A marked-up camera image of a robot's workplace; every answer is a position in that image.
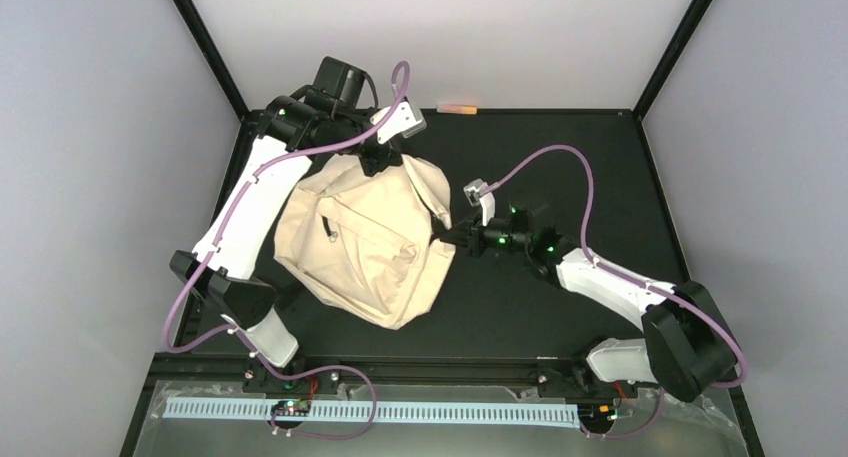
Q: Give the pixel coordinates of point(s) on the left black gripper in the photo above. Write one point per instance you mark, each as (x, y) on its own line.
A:
(388, 151)

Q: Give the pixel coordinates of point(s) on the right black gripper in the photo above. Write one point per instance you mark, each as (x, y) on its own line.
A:
(469, 238)

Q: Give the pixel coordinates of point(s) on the beige canvas backpack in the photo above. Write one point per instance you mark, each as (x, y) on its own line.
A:
(365, 244)

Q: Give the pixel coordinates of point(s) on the orange highlighter pen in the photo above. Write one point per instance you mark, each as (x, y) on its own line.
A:
(457, 109)

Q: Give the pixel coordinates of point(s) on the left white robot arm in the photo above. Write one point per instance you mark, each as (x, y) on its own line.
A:
(322, 117)

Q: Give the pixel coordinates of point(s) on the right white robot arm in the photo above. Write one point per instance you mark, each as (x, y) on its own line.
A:
(685, 345)

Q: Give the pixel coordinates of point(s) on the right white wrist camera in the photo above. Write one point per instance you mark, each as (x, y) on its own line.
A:
(479, 195)

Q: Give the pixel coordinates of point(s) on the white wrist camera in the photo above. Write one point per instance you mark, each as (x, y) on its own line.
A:
(479, 195)
(406, 121)

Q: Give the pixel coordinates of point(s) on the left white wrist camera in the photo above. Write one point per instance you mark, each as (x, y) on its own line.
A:
(406, 121)

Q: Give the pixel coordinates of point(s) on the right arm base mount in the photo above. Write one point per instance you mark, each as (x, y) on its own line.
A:
(572, 380)

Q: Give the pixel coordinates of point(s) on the black frame post left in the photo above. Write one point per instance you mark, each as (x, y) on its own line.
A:
(211, 54)

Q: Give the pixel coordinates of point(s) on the black frame post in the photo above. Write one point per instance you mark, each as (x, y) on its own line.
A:
(685, 30)
(211, 54)

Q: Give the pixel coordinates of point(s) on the light blue slotted cable duct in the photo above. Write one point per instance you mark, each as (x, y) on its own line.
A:
(397, 412)

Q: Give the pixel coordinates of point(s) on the black frame post right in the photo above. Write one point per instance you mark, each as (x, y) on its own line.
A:
(685, 30)

